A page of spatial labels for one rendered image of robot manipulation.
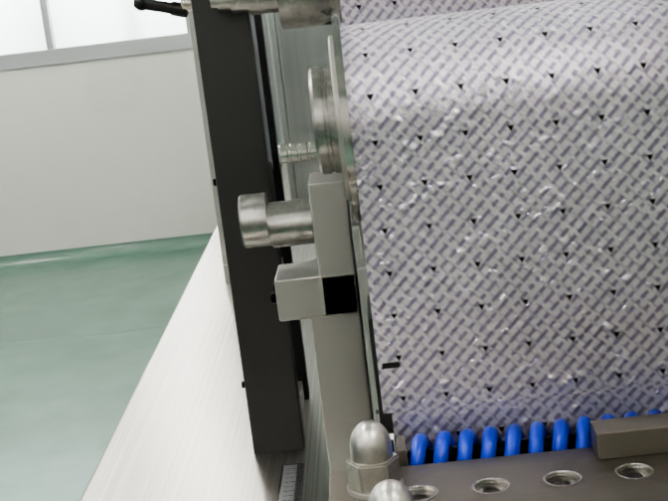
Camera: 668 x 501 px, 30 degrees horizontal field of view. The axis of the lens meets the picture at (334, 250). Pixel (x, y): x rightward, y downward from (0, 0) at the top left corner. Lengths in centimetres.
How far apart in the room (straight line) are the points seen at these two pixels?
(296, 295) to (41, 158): 576
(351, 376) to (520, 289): 16
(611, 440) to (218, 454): 53
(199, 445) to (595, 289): 55
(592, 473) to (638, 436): 4
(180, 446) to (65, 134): 536
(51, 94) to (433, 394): 580
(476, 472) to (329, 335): 18
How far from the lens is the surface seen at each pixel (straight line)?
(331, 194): 89
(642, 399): 88
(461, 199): 82
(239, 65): 115
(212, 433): 130
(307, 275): 91
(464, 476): 81
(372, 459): 78
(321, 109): 84
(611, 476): 80
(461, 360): 85
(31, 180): 667
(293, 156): 88
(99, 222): 663
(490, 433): 84
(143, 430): 135
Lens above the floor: 136
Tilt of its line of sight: 13 degrees down
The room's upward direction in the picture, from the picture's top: 7 degrees counter-clockwise
